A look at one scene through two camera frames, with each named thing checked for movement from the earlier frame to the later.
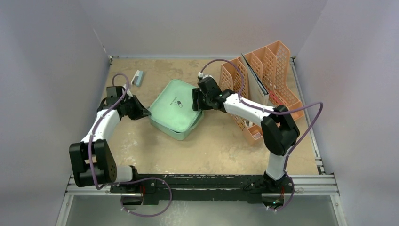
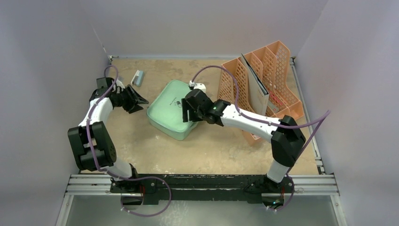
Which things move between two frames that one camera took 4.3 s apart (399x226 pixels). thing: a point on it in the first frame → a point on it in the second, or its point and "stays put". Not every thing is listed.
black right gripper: (198, 100) → (189, 106)
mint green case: (171, 110) stays put
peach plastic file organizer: (273, 64) stays put
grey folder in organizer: (257, 91) stays put
